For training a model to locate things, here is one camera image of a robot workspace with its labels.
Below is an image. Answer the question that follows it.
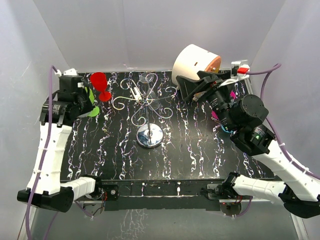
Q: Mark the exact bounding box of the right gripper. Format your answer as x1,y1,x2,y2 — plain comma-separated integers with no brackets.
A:
177,70,238,132

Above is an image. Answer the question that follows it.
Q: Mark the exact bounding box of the green wine glass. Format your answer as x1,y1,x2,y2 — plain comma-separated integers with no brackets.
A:
80,87,100,118

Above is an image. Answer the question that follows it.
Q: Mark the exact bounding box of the red wine glass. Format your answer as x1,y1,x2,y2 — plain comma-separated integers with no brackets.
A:
90,72,112,102

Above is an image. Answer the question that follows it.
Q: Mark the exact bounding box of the pink wine glass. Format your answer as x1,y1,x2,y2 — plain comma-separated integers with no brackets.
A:
211,90,237,120

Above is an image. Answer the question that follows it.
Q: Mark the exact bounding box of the clear champagne flute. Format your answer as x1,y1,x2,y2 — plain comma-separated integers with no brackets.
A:
139,72,160,110

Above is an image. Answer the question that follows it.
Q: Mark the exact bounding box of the cyan wine glass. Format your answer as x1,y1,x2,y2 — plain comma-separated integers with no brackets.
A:
221,125,233,133

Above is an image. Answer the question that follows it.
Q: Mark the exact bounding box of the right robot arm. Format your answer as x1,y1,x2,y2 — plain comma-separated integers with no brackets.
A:
176,70,320,219

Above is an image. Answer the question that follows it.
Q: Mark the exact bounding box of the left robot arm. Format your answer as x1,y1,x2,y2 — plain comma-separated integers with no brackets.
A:
17,71,104,213

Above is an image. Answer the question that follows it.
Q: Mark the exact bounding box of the chrome wine glass rack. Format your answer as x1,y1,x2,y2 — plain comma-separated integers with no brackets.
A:
112,77,178,149

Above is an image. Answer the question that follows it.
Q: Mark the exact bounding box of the white cylindrical stool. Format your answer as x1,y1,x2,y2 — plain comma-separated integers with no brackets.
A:
171,44,221,91

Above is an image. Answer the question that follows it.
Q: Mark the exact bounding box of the small white clip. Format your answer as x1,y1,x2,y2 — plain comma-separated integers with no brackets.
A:
130,87,142,101

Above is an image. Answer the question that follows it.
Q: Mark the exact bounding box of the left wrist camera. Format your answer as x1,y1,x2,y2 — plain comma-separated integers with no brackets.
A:
54,68,78,77

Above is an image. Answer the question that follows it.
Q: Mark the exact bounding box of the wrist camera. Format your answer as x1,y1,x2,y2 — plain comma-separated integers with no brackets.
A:
219,59,250,88
54,68,78,77

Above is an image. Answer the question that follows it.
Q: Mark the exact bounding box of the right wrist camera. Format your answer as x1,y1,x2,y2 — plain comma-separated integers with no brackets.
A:
219,59,250,88

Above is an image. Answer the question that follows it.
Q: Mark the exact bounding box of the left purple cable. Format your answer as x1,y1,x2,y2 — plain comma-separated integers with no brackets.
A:
24,65,61,240

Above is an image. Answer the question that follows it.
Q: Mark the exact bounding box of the black base frame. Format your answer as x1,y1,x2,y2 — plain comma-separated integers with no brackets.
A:
57,178,258,212

